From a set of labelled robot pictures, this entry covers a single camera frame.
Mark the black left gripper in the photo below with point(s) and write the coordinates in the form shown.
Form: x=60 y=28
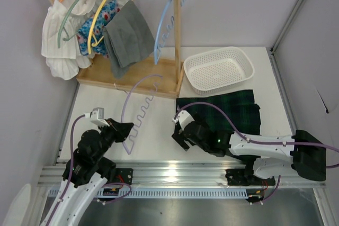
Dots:
x=115 y=128

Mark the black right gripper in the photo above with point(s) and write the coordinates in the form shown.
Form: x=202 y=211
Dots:
x=181 y=135

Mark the purple hanger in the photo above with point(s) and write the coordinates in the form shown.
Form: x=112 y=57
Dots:
x=140 y=114

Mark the dark green plaid garment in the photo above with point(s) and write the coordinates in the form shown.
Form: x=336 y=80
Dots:
x=239 y=106

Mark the grey pleated skirt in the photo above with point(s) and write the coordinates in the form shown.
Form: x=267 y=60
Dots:
x=128 y=39

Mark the yellow hanger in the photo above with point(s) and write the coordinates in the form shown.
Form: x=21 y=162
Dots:
x=91 y=31

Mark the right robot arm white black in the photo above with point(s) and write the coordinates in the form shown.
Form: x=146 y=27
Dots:
x=299 y=154

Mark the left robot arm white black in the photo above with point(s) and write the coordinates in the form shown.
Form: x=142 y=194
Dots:
x=88 y=171

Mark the green hanger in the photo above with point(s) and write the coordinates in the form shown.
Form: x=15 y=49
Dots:
x=68 y=13

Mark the wooden clothes rack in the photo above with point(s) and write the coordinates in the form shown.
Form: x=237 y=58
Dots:
x=165 y=78

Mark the white perforated plastic basket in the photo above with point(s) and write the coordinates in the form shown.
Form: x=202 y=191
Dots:
x=217 y=70

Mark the white pleated garment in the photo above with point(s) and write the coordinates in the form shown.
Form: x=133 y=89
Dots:
x=65 y=62

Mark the blue floral garment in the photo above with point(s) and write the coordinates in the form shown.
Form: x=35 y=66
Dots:
x=106 y=14

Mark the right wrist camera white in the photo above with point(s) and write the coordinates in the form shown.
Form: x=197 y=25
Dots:
x=183 y=119

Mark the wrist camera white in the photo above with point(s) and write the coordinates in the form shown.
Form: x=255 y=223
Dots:
x=96 y=116
x=183 y=119

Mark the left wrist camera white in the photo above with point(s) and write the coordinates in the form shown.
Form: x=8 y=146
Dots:
x=96 y=116

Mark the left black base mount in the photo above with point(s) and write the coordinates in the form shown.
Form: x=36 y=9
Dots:
x=121 y=175

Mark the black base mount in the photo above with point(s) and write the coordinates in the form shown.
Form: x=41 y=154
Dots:
x=243 y=177
x=121 y=175

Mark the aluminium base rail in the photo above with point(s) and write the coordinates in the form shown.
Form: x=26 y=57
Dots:
x=175 y=174

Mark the white slotted cable duct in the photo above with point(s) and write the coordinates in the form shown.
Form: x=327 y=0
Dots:
x=221 y=193

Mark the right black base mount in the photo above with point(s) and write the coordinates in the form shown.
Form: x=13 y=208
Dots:
x=243 y=177

